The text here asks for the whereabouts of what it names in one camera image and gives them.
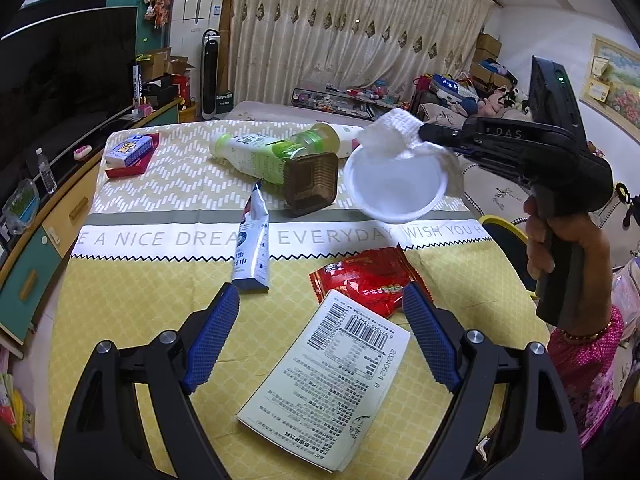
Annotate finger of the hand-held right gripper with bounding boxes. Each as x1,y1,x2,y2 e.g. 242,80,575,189
452,144,531,183
418,121,483,150

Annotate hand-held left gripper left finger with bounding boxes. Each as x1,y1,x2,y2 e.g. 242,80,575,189
54,282,241,480

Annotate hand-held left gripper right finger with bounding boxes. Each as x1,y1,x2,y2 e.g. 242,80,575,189
401,282,586,480

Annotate white plastic bowl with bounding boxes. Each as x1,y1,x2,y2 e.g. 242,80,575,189
342,145,447,225

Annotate yellow rimmed dark bin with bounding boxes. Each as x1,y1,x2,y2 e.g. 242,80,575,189
479,214,531,291

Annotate red snack packet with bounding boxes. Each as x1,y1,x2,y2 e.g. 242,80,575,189
309,246,423,318

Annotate blue white squeeze tube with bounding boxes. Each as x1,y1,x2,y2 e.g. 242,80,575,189
231,181,271,293

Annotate white printed carton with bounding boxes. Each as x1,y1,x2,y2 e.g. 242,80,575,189
236,289,412,473

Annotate clear bottle with green label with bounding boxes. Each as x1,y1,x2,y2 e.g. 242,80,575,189
290,122,343,157

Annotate brown plastic tray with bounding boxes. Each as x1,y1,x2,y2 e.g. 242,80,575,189
282,151,340,218

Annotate white bottle with green label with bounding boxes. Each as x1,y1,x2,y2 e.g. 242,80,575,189
209,132,307,186

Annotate person's right forearm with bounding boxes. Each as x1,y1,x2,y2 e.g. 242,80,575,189
547,305,626,448

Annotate person's right hand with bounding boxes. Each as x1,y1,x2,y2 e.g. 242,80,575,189
523,199,615,331

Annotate blue white printed bag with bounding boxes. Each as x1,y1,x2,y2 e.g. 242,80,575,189
431,74,463,106

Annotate pile of plush toys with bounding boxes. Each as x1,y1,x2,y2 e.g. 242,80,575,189
430,60,531,117

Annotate yellow white printed tablecloth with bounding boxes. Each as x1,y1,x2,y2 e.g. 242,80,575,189
47,119,551,480

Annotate stack of cardboard boxes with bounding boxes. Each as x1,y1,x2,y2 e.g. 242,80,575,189
470,34,503,86

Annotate white container with pink print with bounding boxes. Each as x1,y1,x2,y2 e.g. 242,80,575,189
330,125,366,158

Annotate cluttered low shelf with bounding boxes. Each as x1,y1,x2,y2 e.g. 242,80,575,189
291,81,416,122

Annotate beige patterned curtain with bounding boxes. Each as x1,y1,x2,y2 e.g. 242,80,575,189
227,0,496,126

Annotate floral bed cover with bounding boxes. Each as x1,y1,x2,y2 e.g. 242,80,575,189
222,100,381,133

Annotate green wooden television cabinet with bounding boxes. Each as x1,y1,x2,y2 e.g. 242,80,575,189
0,97,183,356

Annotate red flat box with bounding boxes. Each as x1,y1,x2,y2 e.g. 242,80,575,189
104,133,161,179

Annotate blue white tissue pack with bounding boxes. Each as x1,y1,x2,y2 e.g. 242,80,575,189
103,135,154,167

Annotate clear green plastic tray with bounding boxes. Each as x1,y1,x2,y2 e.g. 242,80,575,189
1,178,41,235

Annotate clear water bottle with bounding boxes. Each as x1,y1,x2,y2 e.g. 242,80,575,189
34,148,57,195

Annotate black tower fan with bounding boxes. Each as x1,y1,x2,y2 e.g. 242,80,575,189
200,28,222,121

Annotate red bag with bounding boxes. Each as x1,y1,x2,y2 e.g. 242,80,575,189
172,74,194,106

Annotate black box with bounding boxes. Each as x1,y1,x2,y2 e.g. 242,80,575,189
142,75,181,108

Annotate open cardboard box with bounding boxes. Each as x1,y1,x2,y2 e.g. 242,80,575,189
150,49,197,77

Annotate white standing air conditioner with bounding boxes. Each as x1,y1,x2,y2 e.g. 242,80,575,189
170,0,231,56

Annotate black television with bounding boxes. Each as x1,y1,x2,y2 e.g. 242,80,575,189
0,35,138,201

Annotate artificial flower bunch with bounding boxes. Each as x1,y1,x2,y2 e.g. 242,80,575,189
141,0,177,28

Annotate framed wall painting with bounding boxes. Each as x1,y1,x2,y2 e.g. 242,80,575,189
580,34,640,128

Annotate beaded gold bracelet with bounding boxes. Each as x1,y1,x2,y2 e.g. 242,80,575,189
562,317,615,343

